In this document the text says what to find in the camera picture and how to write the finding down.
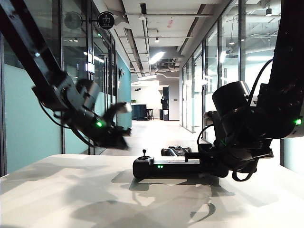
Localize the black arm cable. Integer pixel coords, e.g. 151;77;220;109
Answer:
231;166;255;182
38;99;96;148

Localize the black quadruped robot dog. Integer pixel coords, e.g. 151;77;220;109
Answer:
161;145;192;157

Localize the long black door handle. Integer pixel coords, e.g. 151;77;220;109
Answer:
102;55;109;112

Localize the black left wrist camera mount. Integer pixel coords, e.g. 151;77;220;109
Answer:
101;135;130;151

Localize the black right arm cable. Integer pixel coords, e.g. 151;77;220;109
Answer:
231;166;255;182

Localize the dark green bar counter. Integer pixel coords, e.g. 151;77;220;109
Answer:
132;104;148;121

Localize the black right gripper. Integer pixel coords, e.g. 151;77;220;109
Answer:
184;110;274;178

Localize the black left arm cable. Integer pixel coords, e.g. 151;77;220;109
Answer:
38;99;96;148

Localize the round black hanging sign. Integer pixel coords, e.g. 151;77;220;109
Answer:
97;11;115;30

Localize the linear ceiling light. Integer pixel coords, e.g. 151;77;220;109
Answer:
149;51;165;65

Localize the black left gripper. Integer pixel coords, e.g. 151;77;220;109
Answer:
71;101;133;148

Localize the black remote control with sticker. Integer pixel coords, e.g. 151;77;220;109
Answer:
132;149;228;179

